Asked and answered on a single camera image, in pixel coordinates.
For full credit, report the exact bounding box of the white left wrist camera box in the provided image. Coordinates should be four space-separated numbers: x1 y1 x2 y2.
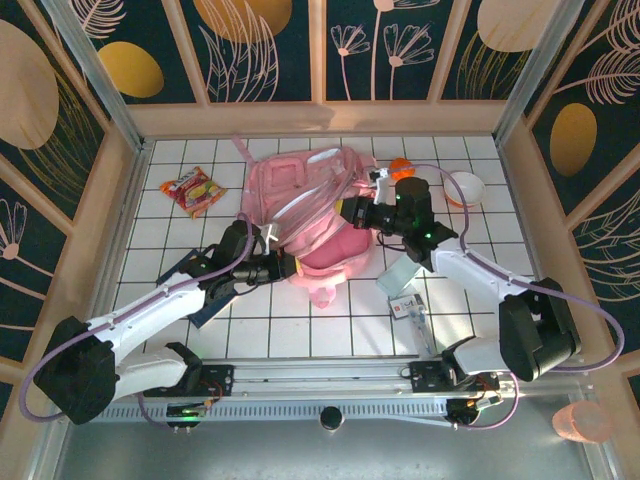
259 224 282 251

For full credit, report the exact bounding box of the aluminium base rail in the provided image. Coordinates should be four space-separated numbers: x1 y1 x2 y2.
49 354 591 400

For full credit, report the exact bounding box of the orange and white bowl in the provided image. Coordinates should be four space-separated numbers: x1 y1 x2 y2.
442 171 487 209

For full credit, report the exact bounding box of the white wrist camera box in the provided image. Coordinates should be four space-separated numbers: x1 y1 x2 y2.
259 224 282 251
368 167 396 205

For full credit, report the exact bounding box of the small circuit board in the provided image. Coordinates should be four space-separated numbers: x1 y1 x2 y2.
446 394 504 429
166 405 207 434

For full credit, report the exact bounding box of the pink school backpack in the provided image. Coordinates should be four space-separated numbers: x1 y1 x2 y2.
232 132 381 311

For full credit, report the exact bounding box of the colourful snack packet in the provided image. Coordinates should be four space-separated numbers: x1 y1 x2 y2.
159 166 229 221

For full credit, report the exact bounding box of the translucent pink cup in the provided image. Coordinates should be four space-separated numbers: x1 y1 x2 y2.
551 401 612 444

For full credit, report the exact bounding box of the black round knob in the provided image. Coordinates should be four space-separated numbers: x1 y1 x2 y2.
319 406 344 431

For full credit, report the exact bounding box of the white red card pack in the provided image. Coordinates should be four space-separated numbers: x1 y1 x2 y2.
388 294 426 319

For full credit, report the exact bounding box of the clear pen pack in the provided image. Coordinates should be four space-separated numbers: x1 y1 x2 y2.
403 304 437 356

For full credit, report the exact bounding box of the dark blue notebook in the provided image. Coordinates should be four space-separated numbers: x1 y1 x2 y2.
155 248 239 330

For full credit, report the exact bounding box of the orange fruit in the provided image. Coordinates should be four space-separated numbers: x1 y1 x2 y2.
388 157 417 182

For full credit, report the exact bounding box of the slotted metal cable tray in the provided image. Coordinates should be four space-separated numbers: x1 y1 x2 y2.
67 399 456 425

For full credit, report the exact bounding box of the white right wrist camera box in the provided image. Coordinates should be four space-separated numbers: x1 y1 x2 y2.
368 167 396 205

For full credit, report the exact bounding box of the aluminium frame post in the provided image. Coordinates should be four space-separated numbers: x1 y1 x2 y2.
492 0 586 144
42 0 151 151

